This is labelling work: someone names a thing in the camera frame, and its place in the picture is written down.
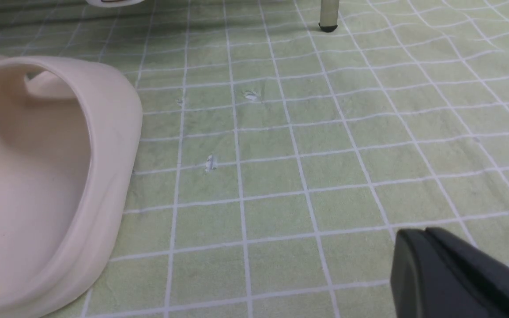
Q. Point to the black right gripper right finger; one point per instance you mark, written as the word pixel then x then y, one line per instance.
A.
pixel 485 275

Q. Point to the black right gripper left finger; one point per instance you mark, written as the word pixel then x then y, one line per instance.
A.
pixel 423 286

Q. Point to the black canvas sneaker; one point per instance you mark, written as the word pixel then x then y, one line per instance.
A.
pixel 112 3

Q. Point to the metal shoe rack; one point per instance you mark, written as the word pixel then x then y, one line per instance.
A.
pixel 329 12

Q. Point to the green checkered cloth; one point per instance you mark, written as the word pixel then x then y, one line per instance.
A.
pixel 277 161

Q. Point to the cream right slide slipper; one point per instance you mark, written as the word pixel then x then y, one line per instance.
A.
pixel 69 134

